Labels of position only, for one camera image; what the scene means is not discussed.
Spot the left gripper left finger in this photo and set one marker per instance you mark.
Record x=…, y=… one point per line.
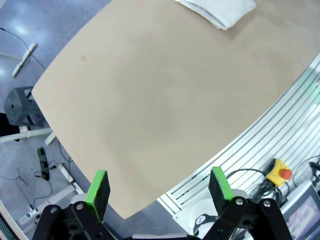
x=98, y=195

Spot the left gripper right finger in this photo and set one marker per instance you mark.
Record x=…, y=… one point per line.
x=221, y=190

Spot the light grey towel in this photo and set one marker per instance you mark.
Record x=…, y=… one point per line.
x=225, y=12

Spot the yellow emergency stop button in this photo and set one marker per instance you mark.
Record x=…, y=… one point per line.
x=275, y=173

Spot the black power strip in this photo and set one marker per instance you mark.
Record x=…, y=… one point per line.
x=43, y=162

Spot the white power strip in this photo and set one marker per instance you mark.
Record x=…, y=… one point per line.
x=28, y=215

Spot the grey monitor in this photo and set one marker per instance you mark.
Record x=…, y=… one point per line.
x=305, y=215

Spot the white table leg with foot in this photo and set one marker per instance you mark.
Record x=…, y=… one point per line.
x=30, y=135

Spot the dark grey plastic stool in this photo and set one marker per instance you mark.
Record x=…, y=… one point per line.
x=17, y=105

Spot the white table base frame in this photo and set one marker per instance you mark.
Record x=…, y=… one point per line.
x=67, y=177

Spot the aluminium profile frame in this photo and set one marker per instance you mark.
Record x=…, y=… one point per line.
x=262, y=125

